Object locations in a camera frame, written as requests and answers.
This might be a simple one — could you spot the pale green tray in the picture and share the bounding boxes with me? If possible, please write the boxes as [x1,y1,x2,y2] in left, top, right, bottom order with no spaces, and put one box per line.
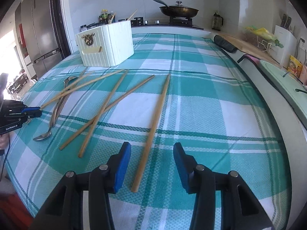
[259,61,307,122]

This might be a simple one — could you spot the teal checked tablecloth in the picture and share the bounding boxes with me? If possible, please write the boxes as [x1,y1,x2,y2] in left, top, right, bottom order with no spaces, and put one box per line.
[5,33,292,230]

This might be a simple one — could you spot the wire basket with bags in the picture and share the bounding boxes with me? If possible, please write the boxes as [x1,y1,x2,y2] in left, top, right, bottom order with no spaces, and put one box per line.
[242,26,284,52]

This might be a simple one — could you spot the yellow snack packet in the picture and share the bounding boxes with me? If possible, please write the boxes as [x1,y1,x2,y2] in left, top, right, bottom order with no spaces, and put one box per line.
[286,55,304,77]

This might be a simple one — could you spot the wooden cutting board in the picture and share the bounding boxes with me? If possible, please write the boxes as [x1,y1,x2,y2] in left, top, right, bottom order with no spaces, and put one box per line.
[219,31,281,66]

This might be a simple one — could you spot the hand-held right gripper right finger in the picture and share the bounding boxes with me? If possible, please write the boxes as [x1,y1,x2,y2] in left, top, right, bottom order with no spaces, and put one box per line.
[173,142,274,230]

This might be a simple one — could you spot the dark lidded jug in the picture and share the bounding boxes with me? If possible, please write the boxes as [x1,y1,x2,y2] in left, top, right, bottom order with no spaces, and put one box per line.
[212,12,224,31]

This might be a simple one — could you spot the steel refrigerator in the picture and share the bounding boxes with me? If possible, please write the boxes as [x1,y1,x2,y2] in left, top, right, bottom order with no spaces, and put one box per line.
[14,0,70,79]

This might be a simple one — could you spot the white ribbed utensil holder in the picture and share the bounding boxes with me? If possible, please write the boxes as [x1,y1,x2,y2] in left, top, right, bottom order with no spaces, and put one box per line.
[75,20,135,67]

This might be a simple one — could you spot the black gas stove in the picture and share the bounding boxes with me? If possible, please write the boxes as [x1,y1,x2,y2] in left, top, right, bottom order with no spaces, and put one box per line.
[117,16,195,28]

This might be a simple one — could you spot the dark sauce bottles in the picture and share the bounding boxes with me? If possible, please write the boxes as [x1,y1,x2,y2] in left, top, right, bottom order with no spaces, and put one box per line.
[98,9,116,25]

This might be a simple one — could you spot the glass wok lid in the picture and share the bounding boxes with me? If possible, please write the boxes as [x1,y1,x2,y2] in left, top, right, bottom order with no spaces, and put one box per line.
[168,1,190,9]

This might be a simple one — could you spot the metal spoon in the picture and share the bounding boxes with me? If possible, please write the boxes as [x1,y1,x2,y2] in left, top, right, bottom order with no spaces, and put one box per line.
[49,76,78,127]
[33,86,70,141]

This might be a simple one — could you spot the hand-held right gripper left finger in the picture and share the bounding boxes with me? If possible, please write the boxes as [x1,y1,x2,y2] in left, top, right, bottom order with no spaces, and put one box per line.
[31,142,132,230]

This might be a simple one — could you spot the white knife block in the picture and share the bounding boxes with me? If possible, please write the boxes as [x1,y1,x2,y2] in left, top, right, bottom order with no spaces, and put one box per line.
[273,14,298,64]

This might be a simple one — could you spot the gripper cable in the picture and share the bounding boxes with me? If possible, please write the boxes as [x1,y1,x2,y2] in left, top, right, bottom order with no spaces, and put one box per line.
[0,134,12,180]

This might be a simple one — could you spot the black wok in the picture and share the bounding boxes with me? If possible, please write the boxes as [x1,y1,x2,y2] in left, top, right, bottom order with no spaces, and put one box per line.
[150,0,199,18]

